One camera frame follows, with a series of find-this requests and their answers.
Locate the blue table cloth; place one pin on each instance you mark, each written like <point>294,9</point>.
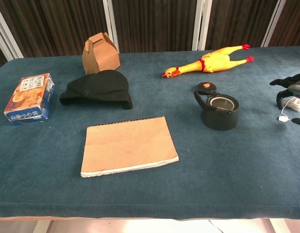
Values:
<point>213,170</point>

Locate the black fabric hat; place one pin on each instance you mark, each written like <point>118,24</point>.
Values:
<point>101,87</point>

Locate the small black round object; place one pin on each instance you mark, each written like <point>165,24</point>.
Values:
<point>220,119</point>

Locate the round black lid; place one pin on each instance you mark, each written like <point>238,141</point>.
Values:
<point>205,86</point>

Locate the brown paper gable box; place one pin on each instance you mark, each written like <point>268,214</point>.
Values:
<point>101,57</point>

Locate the yellow rubber chicken toy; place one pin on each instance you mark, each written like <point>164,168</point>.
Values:
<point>215,61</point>

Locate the white partition post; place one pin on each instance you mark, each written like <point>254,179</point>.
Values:
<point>202,24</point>
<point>7,31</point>
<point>272,24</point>
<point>111,24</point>

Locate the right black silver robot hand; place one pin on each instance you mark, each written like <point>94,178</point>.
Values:
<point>298,83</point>

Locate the brown spiral notebook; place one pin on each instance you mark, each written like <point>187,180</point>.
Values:
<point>128,145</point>

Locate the blue cookie box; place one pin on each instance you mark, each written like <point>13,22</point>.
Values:
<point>28,97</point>

